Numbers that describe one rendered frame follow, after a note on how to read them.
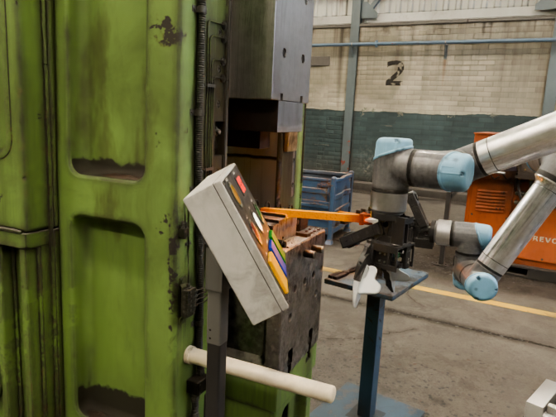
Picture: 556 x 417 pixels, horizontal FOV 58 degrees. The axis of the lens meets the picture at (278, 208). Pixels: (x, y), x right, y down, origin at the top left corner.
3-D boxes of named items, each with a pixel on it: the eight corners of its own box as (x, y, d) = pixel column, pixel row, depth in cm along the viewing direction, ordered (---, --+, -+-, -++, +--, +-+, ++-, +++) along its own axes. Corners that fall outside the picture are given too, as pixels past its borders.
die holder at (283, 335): (318, 340, 195) (325, 228, 187) (277, 385, 161) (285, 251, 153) (196, 311, 218) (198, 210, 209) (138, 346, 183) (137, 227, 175)
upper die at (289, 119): (301, 131, 170) (303, 103, 168) (277, 132, 152) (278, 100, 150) (197, 125, 187) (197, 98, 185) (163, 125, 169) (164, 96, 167)
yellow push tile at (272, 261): (287, 280, 106) (271, 250, 105) (288, 292, 99) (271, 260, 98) (279, 284, 107) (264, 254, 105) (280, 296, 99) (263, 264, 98)
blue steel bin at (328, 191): (351, 231, 600) (356, 170, 587) (331, 245, 528) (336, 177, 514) (260, 218, 645) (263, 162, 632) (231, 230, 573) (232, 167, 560)
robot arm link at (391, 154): (409, 139, 97) (368, 136, 102) (403, 195, 99) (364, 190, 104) (423, 139, 103) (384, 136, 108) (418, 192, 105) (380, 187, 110)
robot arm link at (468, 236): (489, 256, 140) (492, 227, 138) (448, 251, 144) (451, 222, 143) (491, 250, 147) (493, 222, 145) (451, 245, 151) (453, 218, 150)
